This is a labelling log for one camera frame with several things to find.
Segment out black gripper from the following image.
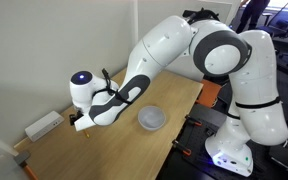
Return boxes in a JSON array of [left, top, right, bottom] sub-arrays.
[[68, 110, 84, 127]]

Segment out grey bowl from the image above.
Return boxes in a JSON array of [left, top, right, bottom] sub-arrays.
[[137, 105, 167, 132]]

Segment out white rectangular box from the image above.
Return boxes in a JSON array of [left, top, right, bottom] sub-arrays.
[[24, 110, 65, 143]]

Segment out black clamp orange tips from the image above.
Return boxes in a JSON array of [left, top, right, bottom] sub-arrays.
[[171, 139, 193, 157], [184, 114, 203, 128]]

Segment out orange panel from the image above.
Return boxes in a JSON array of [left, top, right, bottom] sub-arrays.
[[195, 79, 223, 109]]

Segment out person in dark clothes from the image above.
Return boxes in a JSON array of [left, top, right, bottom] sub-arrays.
[[235, 0, 272, 34]]

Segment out black office chair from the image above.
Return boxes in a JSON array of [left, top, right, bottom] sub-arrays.
[[255, 0, 288, 38]]

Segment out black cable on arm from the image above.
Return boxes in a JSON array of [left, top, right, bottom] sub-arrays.
[[92, 68, 132, 106]]

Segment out grey table bracket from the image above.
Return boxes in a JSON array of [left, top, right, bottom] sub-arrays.
[[13, 150, 32, 168]]

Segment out orange clamp handle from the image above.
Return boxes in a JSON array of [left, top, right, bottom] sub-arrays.
[[23, 164, 39, 180]]

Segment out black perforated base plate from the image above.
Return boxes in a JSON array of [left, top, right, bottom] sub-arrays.
[[158, 103, 285, 180]]

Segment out black camera on mount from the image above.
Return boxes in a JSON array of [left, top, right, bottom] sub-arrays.
[[182, 7, 221, 25]]

